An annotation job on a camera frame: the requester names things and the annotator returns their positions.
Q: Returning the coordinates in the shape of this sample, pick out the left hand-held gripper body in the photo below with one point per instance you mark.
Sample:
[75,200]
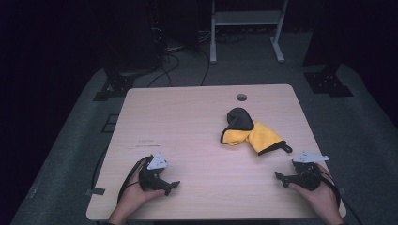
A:
[150,178]

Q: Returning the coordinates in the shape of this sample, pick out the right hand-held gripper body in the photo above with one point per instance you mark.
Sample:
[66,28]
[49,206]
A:
[305,176]

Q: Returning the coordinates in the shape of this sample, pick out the yellow and black cloth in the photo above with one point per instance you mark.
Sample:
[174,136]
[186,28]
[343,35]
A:
[263,137]

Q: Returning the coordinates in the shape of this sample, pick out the person's left hand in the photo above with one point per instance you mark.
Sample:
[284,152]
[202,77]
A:
[134,195]

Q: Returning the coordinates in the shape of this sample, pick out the person's right hand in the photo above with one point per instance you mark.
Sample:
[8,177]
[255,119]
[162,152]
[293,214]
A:
[322,197]

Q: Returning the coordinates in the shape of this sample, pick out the grey tape strip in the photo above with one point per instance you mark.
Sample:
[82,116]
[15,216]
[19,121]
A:
[95,191]

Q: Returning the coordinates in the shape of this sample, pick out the black stand base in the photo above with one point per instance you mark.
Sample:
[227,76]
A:
[114,87]
[328,82]

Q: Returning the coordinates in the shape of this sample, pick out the white metal stand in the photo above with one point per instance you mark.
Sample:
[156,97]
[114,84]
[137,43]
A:
[247,18]

